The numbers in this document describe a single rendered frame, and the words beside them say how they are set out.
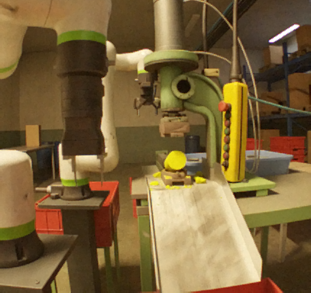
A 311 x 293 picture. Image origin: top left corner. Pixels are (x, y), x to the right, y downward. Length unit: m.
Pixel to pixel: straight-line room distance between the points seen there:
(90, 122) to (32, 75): 9.70
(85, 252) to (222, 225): 0.64
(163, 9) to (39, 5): 0.65
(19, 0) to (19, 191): 0.38
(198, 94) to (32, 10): 0.71
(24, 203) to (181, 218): 0.44
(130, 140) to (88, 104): 8.76
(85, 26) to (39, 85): 9.50
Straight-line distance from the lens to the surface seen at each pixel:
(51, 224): 1.39
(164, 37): 0.99
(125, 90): 9.28
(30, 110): 9.97
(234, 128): 0.95
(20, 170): 0.59
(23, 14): 0.46
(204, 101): 1.00
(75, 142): 0.45
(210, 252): 0.73
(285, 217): 0.85
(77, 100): 0.44
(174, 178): 0.92
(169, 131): 0.90
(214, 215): 0.82
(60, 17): 0.47
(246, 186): 0.93
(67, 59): 0.45
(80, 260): 1.22
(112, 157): 0.98
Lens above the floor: 1.21
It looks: 1 degrees down
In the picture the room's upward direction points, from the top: 2 degrees counter-clockwise
